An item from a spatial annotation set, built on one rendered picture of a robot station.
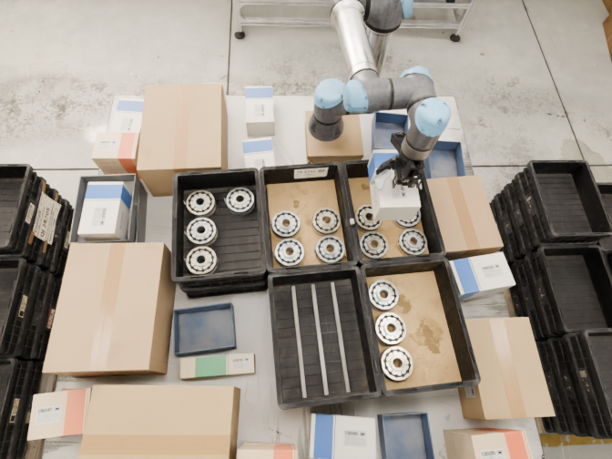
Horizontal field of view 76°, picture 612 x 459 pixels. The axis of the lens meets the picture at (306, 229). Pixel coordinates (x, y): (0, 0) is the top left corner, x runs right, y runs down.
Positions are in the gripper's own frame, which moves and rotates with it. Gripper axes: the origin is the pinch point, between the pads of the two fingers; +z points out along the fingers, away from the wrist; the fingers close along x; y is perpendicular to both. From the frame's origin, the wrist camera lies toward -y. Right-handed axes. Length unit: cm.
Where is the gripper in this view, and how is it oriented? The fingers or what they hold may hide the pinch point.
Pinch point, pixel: (393, 181)
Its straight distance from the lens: 124.6
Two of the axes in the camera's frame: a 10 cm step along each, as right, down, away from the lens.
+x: 10.0, -0.1, 0.7
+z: -0.5, 4.0, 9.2
